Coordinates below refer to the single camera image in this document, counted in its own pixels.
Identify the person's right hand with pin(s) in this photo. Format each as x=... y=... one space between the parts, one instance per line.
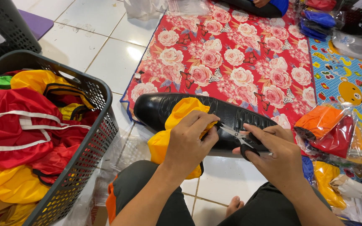
x=278 y=157

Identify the person's left hand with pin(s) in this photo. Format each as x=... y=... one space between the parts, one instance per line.
x=184 y=147

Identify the yellow nylon garment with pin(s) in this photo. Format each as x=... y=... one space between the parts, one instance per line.
x=162 y=144

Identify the blue garment in clear bag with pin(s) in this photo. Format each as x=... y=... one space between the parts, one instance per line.
x=307 y=168

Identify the black embossed oblong cushion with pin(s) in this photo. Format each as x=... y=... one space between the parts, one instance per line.
x=156 y=110

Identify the orange garment in clear bag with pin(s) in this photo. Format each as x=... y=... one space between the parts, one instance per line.
x=319 y=121

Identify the large yellow garment packet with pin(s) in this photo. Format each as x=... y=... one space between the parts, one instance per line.
x=327 y=183

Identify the person's right leg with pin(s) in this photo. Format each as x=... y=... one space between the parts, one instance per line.
x=262 y=210

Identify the person's leg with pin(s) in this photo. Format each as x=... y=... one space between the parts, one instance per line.
x=137 y=188
x=262 y=210

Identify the red garment in clear bag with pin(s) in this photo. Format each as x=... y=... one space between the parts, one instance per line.
x=336 y=139

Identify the person's left leg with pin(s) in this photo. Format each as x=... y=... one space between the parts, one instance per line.
x=137 y=188

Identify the pile of clear plastic bags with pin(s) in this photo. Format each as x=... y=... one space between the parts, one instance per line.
x=121 y=163

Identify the person's foot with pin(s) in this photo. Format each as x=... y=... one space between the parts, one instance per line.
x=233 y=205

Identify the crumpled white paper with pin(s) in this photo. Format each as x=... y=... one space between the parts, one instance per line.
x=347 y=186

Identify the slim yellow garment packet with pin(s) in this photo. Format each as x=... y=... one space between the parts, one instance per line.
x=358 y=146

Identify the grey perforated plastic basket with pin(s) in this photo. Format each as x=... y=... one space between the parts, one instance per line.
x=101 y=125

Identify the blue cartoon bear mat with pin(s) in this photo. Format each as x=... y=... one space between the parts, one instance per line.
x=341 y=78

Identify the red floral butterfly mat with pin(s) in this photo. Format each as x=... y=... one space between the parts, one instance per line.
x=231 y=56

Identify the brown cardboard box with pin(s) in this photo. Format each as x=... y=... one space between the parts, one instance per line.
x=100 y=216

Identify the empty clear plastic bag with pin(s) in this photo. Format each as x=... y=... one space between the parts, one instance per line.
x=353 y=45

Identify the stack of blue garment packets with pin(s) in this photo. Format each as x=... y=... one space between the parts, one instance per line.
x=317 y=22

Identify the clear plastic sheet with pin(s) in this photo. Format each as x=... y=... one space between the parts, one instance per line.
x=189 y=7

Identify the white plastic bag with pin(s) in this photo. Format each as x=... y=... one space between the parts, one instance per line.
x=143 y=8

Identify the red garment packet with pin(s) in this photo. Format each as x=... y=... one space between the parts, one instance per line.
x=321 y=4

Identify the yellow garment with black trim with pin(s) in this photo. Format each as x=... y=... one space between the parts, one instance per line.
x=33 y=80

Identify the red garment with white stripes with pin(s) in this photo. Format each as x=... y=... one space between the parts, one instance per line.
x=14 y=125

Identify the crumpled yellow garment heap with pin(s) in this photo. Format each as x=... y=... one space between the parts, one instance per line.
x=8 y=188

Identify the purple foam mat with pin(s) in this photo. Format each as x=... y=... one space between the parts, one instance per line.
x=36 y=23

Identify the black perforated plastic basket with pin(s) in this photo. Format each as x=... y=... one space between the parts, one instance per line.
x=17 y=31

